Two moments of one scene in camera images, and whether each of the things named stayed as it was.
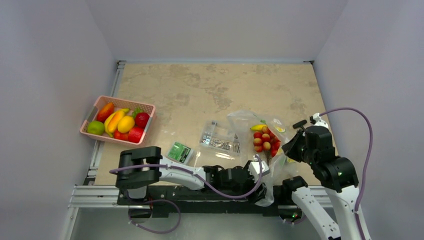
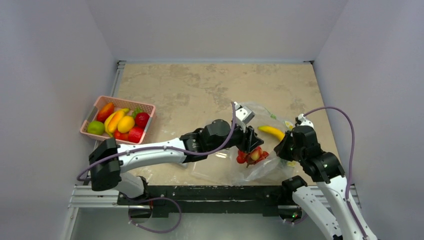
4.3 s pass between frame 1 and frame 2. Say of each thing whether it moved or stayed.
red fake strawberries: stayed
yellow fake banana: stayed
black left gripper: moved
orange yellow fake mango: stayed
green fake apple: stayed
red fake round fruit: stayed
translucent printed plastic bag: moved
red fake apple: stayed
